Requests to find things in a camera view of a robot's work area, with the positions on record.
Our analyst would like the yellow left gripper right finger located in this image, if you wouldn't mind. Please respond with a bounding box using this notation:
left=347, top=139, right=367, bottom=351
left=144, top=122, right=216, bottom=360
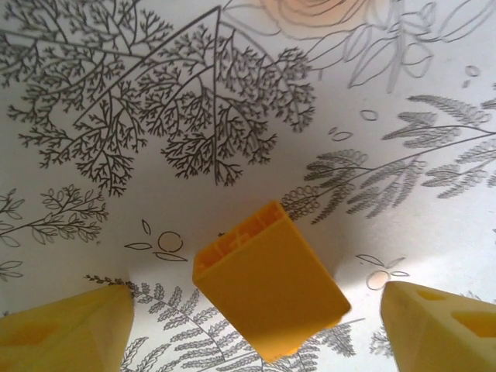
left=379, top=280, right=496, bottom=372

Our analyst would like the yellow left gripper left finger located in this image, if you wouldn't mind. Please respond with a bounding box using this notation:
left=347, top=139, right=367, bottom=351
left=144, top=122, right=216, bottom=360
left=0, top=284, right=135, bottom=372

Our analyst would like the yellow smooth-sided lego brick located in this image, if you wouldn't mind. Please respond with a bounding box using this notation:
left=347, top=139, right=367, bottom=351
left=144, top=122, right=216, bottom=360
left=191, top=199, right=353, bottom=365

